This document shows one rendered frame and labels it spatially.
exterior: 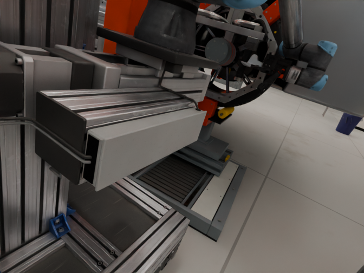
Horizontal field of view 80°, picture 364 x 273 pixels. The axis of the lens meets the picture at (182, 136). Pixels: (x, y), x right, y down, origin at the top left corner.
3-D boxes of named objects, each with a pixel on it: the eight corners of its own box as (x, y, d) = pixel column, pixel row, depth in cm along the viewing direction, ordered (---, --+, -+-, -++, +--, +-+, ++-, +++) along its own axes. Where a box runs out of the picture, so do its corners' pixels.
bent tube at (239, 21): (263, 38, 117) (272, 17, 113) (260, 32, 100) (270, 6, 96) (233, 30, 122) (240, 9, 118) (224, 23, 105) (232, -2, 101)
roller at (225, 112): (233, 113, 161) (236, 105, 159) (223, 120, 135) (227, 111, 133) (226, 110, 163) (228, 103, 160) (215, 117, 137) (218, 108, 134)
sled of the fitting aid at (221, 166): (229, 160, 182) (234, 149, 178) (218, 177, 151) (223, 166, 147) (178, 136, 197) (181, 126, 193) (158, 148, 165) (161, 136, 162)
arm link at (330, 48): (308, 37, 91) (296, 63, 95) (337, 42, 84) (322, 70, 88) (313, 41, 97) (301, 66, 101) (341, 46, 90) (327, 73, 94)
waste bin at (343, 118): (333, 130, 511) (346, 110, 491) (332, 127, 544) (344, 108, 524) (354, 138, 494) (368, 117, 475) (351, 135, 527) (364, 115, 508)
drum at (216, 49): (232, 69, 133) (240, 45, 128) (223, 68, 115) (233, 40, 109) (211, 62, 137) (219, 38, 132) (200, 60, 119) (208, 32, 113)
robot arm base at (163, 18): (172, 50, 45) (186, -5, 41) (119, 32, 50) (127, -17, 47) (202, 57, 57) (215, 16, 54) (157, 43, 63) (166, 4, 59)
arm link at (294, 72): (293, 83, 102) (294, 84, 94) (283, 80, 103) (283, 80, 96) (301, 67, 99) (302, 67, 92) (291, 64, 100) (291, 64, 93)
